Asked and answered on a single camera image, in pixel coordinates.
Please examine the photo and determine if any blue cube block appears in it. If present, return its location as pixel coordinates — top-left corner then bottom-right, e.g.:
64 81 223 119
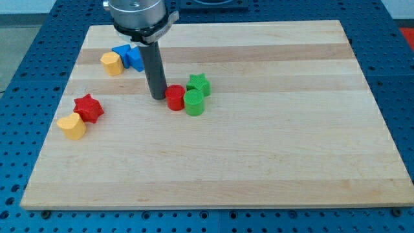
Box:
112 44 131 69

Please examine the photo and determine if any yellow heart block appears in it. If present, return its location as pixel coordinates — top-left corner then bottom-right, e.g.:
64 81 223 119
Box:
57 113 87 140

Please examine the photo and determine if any wooden board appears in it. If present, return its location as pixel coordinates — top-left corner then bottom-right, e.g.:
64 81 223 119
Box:
21 20 413 210

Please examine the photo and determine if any green star block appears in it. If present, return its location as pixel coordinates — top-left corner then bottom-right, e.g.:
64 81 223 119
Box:
186 73 211 96

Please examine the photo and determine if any red star block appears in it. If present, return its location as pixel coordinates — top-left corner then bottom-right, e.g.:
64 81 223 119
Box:
73 94 104 124

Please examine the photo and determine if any yellow hexagon block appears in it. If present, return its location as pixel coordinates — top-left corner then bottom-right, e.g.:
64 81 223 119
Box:
100 52 124 76

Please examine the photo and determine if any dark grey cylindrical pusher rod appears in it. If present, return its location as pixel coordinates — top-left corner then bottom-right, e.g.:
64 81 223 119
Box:
138 42 167 100

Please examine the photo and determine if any red cylinder block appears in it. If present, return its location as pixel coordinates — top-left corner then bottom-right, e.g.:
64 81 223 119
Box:
164 84 186 111

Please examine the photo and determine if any green cylinder block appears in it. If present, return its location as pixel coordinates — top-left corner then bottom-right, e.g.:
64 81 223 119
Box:
183 89 204 117

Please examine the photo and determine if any blue triangle block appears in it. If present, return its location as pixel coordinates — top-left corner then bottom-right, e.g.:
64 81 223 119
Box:
126 47 144 72

